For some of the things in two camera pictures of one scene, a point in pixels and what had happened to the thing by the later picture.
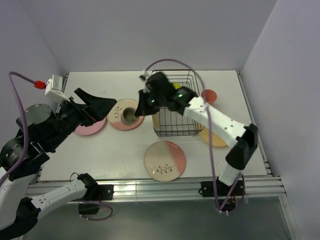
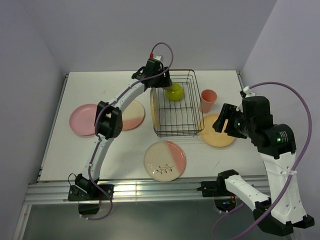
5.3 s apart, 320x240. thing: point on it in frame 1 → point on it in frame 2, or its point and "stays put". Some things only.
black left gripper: (96, 108) → (165, 81)
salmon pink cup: (209, 96) stays put
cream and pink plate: (165, 160) stays put
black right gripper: (142, 109) → (228, 111)
